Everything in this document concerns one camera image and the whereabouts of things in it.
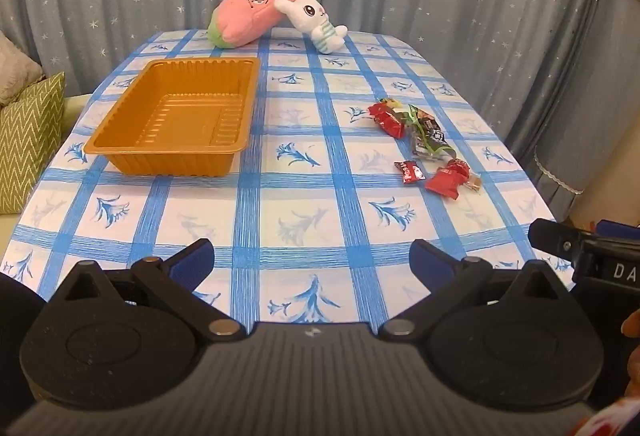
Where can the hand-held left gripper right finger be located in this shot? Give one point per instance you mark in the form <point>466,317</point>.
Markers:
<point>432,263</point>

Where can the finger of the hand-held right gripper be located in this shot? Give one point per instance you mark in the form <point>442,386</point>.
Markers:
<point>620,232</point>
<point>555,238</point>

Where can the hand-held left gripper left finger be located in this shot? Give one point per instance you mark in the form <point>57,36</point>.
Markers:
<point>192,263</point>

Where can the green brown candy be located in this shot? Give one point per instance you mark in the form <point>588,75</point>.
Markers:
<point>472,186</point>

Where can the small red candy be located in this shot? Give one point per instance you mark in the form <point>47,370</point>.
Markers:
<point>410,171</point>

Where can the white candy bag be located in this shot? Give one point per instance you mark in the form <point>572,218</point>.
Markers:
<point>430,135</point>

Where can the orange plastic tray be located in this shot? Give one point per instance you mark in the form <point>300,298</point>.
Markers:
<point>170,125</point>

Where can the red printed snack packet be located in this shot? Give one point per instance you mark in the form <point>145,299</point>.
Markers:
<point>390,121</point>

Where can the yellow green candy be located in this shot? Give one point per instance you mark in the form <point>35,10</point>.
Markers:
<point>395,104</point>

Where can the person's right hand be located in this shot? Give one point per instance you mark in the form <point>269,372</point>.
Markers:
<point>634,368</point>

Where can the blue checked tablecloth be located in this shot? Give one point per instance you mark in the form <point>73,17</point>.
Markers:
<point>300,196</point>

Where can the red and white clothing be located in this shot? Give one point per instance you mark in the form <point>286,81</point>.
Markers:
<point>620,423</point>

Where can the light green sofa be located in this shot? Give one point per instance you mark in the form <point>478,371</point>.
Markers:
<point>76,110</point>

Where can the green zigzag pillow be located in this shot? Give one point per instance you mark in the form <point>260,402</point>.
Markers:
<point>30,140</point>

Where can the pink plush toy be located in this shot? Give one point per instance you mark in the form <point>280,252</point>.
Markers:
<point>240,18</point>

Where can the beige pillow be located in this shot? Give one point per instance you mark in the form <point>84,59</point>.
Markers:
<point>15,65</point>

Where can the white bunny plush toy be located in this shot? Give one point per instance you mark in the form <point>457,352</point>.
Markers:
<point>310,15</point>

